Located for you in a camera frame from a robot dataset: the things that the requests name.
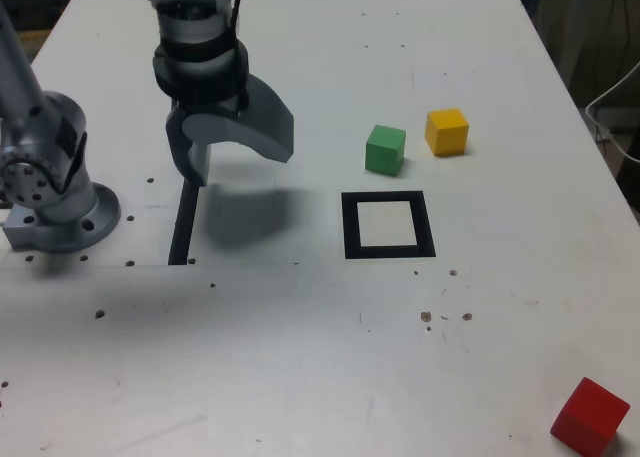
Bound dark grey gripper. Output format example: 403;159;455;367
165;71;295;188

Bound green cube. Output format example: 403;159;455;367
364;124;407;177

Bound yellow cube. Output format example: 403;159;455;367
424;107;470;158

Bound red cube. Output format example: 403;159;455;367
549;376;631;457

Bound black tape square outline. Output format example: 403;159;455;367
340;190;437;261

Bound black tape strip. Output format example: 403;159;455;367
167;179;202;267

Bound white background cable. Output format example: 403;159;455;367
584;60;640;164

